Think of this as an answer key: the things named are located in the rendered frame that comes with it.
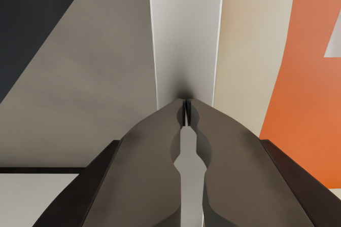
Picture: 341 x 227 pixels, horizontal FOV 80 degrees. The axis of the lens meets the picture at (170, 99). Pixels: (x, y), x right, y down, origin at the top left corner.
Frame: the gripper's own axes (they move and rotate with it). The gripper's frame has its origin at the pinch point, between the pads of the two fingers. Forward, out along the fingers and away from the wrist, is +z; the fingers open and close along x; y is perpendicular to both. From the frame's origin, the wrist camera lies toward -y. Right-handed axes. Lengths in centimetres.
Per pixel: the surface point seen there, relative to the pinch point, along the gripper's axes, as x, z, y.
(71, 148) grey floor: -159, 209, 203
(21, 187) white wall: -263, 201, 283
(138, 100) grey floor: -42, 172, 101
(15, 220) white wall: -247, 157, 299
